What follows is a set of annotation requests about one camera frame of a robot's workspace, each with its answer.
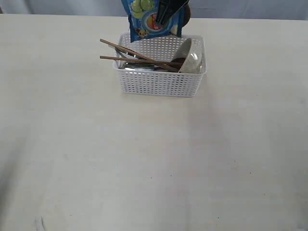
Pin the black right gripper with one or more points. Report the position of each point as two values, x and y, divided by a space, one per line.
167 8

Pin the brown wooden plate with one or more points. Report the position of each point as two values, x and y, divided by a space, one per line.
187 15

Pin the blue Lay's chips bag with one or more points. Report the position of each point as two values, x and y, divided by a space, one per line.
142 24

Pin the brown wooden chopstick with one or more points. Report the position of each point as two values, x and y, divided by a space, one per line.
140 60
113 45

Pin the speckled white ceramic bowl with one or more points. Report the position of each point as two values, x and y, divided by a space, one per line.
193 57

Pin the brown wooden spoon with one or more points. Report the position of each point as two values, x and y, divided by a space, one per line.
173 66

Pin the white perforated plastic basket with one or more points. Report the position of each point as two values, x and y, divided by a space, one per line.
158 83

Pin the silver metal fork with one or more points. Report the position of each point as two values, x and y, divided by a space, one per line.
127 56

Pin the silver metal cup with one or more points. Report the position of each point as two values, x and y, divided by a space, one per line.
138 66

